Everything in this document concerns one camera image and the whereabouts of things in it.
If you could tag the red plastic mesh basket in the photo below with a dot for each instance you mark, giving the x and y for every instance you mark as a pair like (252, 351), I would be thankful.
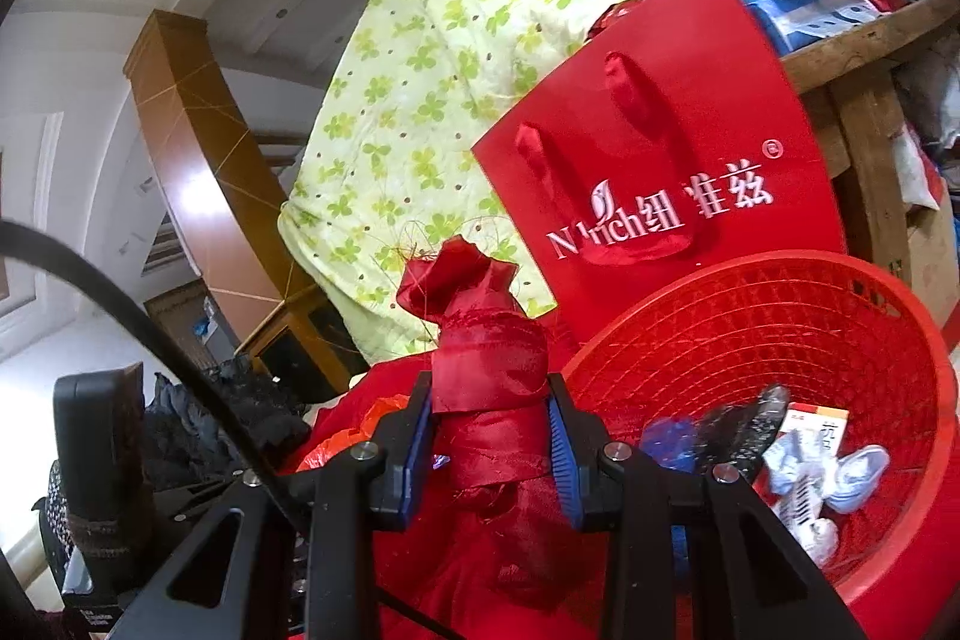
(750, 325)

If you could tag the blue foil wrapper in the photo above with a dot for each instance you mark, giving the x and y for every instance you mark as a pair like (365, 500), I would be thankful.
(671, 445)

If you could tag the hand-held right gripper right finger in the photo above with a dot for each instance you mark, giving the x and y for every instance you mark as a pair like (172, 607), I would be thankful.
(562, 460)

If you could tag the red and white small box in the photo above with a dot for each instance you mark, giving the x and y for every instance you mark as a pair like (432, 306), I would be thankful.
(814, 426)

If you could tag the white paper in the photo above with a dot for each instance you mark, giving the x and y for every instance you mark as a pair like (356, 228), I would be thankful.
(855, 475)

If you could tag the black plastic bag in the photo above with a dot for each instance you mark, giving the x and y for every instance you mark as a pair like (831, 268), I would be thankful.
(739, 426)

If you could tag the black lace cloth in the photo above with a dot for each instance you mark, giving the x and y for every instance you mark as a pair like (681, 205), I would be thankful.
(225, 407)

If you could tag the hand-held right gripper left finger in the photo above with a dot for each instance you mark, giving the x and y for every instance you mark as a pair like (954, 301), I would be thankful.
(420, 445)

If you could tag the green clover print blanket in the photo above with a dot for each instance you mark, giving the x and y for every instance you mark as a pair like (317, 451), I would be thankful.
(420, 108)

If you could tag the red satin cloth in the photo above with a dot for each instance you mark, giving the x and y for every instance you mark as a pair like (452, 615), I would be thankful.
(487, 370)

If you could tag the red paper gift bag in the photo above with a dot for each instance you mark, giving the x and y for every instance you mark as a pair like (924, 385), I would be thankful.
(675, 123)

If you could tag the white medicine box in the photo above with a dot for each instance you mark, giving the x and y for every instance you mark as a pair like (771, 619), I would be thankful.
(795, 497)

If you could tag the blue and white cardboard box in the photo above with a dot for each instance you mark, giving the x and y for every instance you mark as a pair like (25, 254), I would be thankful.
(817, 14)

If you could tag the curved wooden cabinet frame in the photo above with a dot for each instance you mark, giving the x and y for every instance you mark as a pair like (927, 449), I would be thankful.
(202, 160)

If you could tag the wooden table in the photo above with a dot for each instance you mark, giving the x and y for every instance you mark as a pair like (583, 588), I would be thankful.
(870, 123)

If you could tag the orange plastic wrapper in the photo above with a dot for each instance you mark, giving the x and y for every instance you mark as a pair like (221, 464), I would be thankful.
(337, 441)

